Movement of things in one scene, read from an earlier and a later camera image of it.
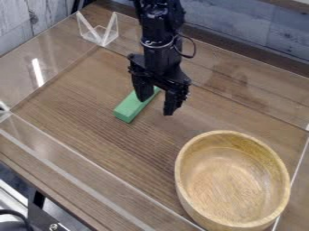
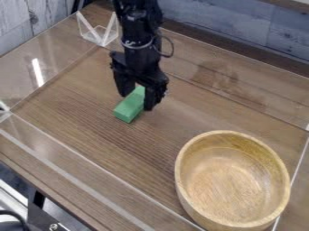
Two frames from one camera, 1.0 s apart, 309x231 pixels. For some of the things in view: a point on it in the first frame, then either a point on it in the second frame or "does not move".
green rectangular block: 131,106 does not move
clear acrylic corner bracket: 99,34 does not move
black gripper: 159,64 to 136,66
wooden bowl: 230,181 does not move
